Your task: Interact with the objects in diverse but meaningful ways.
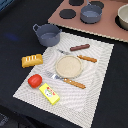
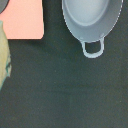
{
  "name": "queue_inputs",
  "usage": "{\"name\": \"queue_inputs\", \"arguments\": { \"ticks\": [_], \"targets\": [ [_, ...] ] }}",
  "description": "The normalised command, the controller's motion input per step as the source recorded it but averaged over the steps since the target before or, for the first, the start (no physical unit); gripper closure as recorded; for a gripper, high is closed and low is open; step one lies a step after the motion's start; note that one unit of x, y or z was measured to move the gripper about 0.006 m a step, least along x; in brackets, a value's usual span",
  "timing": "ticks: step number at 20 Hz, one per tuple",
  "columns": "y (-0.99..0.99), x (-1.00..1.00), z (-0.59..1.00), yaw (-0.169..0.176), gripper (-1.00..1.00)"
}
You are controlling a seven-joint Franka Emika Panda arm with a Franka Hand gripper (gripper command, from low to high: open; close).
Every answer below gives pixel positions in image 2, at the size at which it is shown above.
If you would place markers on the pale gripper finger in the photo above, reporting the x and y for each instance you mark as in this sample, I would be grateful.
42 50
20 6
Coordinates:
5 56

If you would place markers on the pink stove board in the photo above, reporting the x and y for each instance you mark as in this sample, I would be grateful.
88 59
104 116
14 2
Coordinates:
23 19

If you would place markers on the grey pot with handles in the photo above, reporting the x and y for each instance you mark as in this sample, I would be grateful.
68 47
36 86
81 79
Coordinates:
91 20

